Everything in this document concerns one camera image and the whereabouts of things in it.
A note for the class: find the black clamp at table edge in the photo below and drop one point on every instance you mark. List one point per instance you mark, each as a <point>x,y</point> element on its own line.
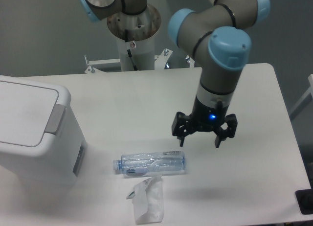
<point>305,201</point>

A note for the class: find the white trash can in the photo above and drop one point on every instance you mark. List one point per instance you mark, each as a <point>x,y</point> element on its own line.
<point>40,138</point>

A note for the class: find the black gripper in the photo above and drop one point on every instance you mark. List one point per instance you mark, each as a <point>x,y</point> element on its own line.
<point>204,119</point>

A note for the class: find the white metal support frame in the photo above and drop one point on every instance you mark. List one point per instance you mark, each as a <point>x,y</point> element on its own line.
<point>167,59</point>

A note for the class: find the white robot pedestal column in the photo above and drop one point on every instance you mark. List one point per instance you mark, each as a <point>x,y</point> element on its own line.
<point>135,35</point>

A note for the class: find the white frame leg right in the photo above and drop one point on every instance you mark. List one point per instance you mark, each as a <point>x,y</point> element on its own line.
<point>303,101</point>

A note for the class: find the crumpled white plastic bag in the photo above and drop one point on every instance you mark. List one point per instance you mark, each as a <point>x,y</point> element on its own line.
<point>147,199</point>

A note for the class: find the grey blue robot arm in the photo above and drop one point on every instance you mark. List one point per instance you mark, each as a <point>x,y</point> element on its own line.
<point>215,39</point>

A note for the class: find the clear plastic water bottle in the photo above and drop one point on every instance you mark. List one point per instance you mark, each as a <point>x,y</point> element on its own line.
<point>150,164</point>

